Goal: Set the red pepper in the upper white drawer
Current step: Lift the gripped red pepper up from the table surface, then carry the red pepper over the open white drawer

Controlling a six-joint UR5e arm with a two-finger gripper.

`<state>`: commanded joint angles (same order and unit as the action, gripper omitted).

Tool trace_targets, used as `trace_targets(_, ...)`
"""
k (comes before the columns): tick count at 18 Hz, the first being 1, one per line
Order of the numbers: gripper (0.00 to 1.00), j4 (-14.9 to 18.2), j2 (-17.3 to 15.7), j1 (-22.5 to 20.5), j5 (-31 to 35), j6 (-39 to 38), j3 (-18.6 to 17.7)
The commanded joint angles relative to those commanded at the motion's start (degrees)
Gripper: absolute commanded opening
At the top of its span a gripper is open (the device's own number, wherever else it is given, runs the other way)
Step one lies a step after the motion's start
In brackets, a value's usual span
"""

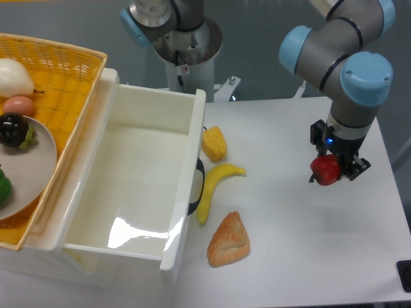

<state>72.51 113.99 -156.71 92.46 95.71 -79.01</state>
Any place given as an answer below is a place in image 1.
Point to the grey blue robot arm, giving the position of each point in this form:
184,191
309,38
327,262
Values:
331,59

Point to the black drawer handle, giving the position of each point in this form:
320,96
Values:
198,188

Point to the yellow bell pepper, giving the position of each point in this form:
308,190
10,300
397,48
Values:
214,144

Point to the green bell pepper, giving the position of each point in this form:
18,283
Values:
5,187

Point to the open upper white drawer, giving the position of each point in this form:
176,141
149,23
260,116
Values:
134,201

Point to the red bell pepper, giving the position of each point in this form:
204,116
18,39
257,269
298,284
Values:
328,171

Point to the brown egg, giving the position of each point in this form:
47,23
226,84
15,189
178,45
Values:
19,104

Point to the grey plate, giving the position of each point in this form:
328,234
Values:
29,171

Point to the triangular puff pastry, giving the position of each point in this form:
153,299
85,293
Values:
230,243

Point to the white pear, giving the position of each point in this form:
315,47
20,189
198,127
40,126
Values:
15,79

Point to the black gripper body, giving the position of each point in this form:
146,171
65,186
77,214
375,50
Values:
327,138

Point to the black corner device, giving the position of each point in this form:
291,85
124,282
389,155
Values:
404,271

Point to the yellow wicker basket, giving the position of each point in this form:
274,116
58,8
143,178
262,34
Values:
65,77

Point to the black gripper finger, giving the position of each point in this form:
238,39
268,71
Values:
355,168
313,166

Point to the yellow banana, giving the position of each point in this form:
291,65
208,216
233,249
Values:
212,179

